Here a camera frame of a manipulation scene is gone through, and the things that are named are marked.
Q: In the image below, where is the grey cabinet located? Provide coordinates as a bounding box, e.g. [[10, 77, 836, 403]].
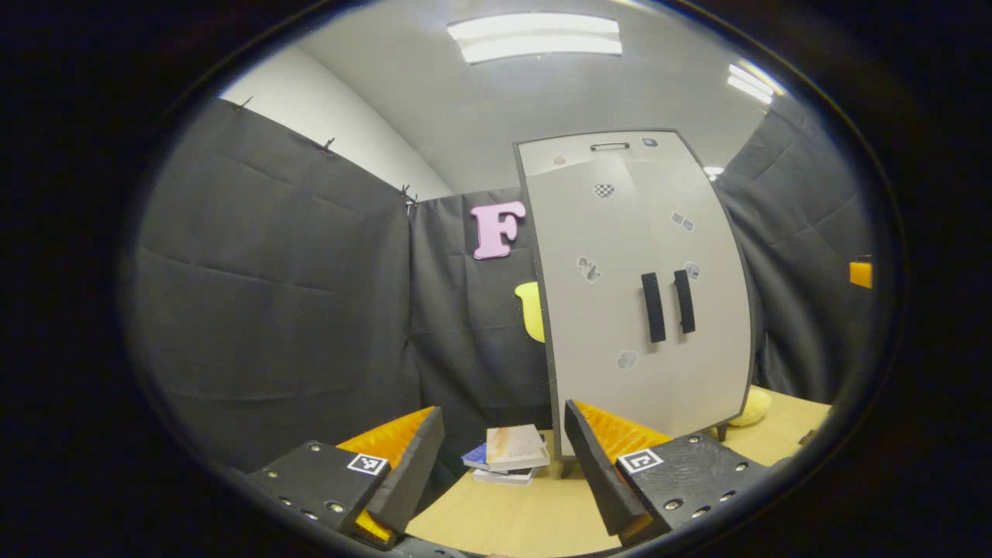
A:
[[511, 128, 764, 477]]

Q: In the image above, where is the yellow plush toy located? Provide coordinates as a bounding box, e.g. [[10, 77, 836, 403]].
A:
[[727, 386, 773, 429]]

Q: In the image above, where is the grey cabinet door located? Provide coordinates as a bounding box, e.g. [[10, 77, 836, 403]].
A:
[[608, 147, 754, 439], [521, 155, 679, 458]]

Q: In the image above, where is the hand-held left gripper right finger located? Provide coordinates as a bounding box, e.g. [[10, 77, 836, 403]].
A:
[[563, 399, 776, 547]]

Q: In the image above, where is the large ceiling light panel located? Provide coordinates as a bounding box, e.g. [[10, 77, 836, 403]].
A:
[[446, 12, 624, 65]]

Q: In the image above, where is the black door handle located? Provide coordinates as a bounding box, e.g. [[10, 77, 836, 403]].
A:
[[640, 271, 667, 344], [673, 268, 697, 335]]

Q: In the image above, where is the white and orange book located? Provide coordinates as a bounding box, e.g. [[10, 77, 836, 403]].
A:
[[485, 423, 552, 472]]

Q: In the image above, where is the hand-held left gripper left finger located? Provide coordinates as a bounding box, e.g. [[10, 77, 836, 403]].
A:
[[246, 405, 446, 551]]

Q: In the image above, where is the grey cabinet drawer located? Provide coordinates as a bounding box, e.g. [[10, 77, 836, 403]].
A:
[[515, 130, 687, 177]]

